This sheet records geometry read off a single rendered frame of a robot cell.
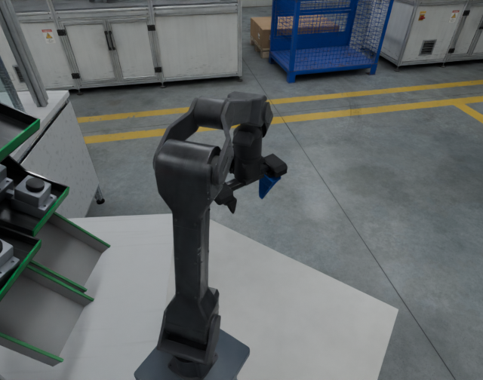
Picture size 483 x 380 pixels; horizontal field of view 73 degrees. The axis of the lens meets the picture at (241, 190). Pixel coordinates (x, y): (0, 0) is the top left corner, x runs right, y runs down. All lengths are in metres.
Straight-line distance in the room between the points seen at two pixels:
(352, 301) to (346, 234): 1.41
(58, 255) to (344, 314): 0.72
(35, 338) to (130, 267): 0.35
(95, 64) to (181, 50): 1.01
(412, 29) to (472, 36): 0.99
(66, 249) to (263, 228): 1.60
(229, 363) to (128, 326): 0.37
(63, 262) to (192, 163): 0.57
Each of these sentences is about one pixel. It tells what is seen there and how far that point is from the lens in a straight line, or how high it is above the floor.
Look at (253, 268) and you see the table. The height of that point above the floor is 0.86.
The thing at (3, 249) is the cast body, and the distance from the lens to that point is 0.64.
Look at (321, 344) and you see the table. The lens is 0.89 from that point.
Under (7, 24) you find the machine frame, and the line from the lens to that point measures 2.03.
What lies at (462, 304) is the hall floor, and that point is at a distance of 2.28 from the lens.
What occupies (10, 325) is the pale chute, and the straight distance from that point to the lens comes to 0.79.
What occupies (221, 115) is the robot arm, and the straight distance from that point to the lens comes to 0.42.
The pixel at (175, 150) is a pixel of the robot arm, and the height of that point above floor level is 1.45.
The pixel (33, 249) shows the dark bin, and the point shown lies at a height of 1.21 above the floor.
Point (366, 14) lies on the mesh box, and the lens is 4.72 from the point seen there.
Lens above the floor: 1.65
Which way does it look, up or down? 40 degrees down
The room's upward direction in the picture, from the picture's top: straight up
